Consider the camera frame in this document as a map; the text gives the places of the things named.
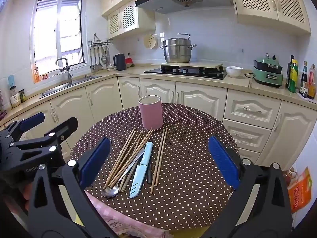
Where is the wooden chopstick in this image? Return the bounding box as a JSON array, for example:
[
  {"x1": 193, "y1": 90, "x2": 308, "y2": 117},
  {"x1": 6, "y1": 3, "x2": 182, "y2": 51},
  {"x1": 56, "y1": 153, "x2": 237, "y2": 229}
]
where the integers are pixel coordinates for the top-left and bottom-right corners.
[
  {"x1": 150, "y1": 129, "x2": 165, "y2": 195},
  {"x1": 107, "y1": 130, "x2": 143, "y2": 186},
  {"x1": 109, "y1": 128, "x2": 153, "y2": 189},
  {"x1": 103, "y1": 127, "x2": 136, "y2": 190},
  {"x1": 119, "y1": 154, "x2": 143, "y2": 192},
  {"x1": 155, "y1": 128, "x2": 168, "y2": 186}
]

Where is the silver metal spoon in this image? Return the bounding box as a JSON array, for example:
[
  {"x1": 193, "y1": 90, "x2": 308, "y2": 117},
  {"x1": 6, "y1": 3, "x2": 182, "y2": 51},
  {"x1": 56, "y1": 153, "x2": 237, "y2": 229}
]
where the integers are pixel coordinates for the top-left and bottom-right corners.
[{"x1": 101, "y1": 148, "x2": 145, "y2": 198}]

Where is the black plastic spork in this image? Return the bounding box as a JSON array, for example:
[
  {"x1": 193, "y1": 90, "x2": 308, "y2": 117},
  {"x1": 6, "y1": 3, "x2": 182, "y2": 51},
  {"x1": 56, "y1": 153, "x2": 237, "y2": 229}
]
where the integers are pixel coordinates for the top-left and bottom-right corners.
[{"x1": 147, "y1": 162, "x2": 152, "y2": 184}]

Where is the kitchen faucet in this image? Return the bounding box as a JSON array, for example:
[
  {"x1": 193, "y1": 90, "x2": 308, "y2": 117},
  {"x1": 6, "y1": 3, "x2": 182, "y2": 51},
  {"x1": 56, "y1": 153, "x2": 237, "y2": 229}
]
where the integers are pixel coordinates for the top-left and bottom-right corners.
[{"x1": 55, "y1": 58, "x2": 73, "y2": 85}]

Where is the stainless steel sink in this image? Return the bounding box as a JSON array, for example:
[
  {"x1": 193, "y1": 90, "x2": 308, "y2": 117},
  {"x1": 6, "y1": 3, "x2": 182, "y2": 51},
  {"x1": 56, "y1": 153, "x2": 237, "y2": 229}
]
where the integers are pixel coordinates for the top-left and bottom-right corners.
[{"x1": 41, "y1": 75, "x2": 101, "y2": 98}]

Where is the jar with white lid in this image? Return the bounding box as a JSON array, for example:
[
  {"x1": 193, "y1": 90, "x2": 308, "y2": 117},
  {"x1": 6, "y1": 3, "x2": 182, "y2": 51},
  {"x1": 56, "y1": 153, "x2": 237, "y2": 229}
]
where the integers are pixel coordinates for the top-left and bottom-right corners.
[{"x1": 9, "y1": 85, "x2": 21, "y2": 108}]

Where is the cooking oil jug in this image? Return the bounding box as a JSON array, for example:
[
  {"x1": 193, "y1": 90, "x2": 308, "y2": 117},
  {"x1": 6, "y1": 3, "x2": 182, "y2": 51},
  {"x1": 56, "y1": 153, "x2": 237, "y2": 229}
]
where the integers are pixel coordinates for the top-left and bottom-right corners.
[{"x1": 283, "y1": 167, "x2": 297, "y2": 186}]

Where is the brown polka dot tablecloth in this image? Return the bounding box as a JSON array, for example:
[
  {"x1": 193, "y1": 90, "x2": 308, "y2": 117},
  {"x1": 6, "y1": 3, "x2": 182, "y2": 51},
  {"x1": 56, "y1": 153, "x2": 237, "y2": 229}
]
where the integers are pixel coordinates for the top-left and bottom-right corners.
[{"x1": 70, "y1": 103, "x2": 238, "y2": 233}]

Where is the pink checked undercloth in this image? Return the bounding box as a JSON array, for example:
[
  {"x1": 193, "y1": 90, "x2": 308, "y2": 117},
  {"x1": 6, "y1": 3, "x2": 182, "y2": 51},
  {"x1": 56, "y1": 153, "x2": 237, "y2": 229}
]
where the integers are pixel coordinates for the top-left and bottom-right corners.
[{"x1": 85, "y1": 191, "x2": 174, "y2": 237}]

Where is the orange rice bag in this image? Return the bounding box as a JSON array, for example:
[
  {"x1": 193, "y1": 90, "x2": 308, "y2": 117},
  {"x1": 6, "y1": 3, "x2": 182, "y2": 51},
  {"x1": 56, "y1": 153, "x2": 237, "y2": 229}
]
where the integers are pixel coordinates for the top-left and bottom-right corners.
[{"x1": 288, "y1": 167, "x2": 313, "y2": 213}]

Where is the window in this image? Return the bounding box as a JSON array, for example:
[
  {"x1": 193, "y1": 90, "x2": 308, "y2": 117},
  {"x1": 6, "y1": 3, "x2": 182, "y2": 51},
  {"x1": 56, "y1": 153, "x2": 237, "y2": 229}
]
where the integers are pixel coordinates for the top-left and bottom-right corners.
[{"x1": 31, "y1": 0, "x2": 86, "y2": 76}]

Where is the pink utensil holder cup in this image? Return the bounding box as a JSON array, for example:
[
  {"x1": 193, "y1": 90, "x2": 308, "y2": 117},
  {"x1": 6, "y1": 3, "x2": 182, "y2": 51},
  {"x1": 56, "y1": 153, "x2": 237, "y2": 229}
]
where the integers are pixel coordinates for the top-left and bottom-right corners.
[{"x1": 139, "y1": 95, "x2": 163, "y2": 130}]

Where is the hanging utensil rack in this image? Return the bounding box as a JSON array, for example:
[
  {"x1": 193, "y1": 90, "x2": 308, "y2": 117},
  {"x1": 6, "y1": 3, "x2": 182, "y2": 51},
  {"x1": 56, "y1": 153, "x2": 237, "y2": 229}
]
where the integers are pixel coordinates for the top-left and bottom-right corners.
[{"x1": 88, "y1": 33, "x2": 114, "y2": 73}]

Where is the black electric kettle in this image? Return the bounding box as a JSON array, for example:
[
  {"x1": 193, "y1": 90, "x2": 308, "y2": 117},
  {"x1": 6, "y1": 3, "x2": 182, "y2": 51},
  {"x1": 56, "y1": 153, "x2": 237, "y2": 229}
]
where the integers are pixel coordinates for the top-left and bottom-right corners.
[{"x1": 113, "y1": 53, "x2": 126, "y2": 71}]

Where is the white ceramic bowl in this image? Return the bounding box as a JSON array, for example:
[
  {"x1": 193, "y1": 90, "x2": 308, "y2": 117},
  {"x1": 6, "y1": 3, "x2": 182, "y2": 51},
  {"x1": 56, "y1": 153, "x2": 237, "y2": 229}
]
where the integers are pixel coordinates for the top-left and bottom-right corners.
[{"x1": 225, "y1": 66, "x2": 243, "y2": 78}]

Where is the black gas stove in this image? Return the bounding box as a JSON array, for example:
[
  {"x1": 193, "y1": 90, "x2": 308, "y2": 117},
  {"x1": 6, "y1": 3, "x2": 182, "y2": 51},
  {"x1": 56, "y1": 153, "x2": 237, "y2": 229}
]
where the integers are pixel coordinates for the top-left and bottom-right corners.
[{"x1": 145, "y1": 65, "x2": 227, "y2": 80}]

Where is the green electric cooker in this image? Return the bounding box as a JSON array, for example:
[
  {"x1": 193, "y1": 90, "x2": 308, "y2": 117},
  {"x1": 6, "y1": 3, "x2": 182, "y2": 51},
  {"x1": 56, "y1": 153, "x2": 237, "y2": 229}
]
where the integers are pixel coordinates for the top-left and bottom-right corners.
[{"x1": 253, "y1": 53, "x2": 283, "y2": 88}]

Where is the soy sauce bottle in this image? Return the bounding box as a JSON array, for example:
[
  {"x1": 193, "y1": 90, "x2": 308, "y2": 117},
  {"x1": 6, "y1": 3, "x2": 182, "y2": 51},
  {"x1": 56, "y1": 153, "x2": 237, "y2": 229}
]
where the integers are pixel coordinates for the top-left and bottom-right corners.
[{"x1": 299, "y1": 61, "x2": 307, "y2": 95}]

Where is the green bottle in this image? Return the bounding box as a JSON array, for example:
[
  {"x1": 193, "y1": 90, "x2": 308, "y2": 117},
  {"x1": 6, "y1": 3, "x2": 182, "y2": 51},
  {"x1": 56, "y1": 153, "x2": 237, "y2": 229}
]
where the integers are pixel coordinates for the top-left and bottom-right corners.
[{"x1": 288, "y1": 59, "x2": 298, "y2": 93}]

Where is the dark oil bottle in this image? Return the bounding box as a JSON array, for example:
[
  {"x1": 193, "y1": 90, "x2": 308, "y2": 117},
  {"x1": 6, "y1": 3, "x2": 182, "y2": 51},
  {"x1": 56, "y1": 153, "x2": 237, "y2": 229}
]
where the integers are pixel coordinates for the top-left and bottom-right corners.
[{"x1": 285, "y1": 55, "x2": 294, "y2": 89}]

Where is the red label sauce bottle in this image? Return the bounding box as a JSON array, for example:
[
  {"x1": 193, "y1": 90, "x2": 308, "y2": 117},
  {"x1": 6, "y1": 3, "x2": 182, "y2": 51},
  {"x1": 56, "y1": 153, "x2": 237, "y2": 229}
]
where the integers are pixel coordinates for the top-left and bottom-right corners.
[{"x1": 307, "y1": 64, "x2": 316, "y2": 99}]

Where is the round perforated steamer plate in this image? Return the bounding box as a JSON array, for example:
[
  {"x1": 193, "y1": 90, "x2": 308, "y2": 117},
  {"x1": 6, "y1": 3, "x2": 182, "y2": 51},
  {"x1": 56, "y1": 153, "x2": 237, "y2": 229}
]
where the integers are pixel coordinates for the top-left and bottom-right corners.
[{"x1": 143, "y1": 34, "x2": 158, "y2": 49}]

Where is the stainless steel steamer pot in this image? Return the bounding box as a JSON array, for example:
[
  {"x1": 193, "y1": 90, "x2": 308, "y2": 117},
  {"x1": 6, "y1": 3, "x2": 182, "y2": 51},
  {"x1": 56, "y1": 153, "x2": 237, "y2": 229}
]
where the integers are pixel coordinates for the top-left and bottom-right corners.
[{"x1": 160, "y1": 33, "x2": 197, "y2": 63}]

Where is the upper left lattice cabinet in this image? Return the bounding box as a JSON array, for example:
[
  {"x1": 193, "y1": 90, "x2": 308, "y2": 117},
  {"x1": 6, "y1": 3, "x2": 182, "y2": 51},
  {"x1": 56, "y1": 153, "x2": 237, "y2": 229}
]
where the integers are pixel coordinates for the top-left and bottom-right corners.
[{"x1": 107, "y1": 1, "x2": 156, "y2": 39}]

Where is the lattice cabinet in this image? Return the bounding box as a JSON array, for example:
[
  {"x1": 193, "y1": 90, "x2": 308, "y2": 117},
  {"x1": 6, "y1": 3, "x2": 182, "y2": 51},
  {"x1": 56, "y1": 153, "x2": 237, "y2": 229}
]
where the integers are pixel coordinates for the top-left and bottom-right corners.
[
  {"x1": 107, "y1": 1, "x2": 156, "y2": 39},
  {"x1": 233, "y1": 0, "x2": 311, "y2": 36}
]

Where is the upper right lattice cabinet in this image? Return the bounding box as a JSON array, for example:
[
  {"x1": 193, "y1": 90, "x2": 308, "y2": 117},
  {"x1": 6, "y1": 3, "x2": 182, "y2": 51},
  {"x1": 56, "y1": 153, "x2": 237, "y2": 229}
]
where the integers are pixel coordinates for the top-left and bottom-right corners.
[{"x1": 233, "y1": 0, "x2": 311, "y2": 36}]

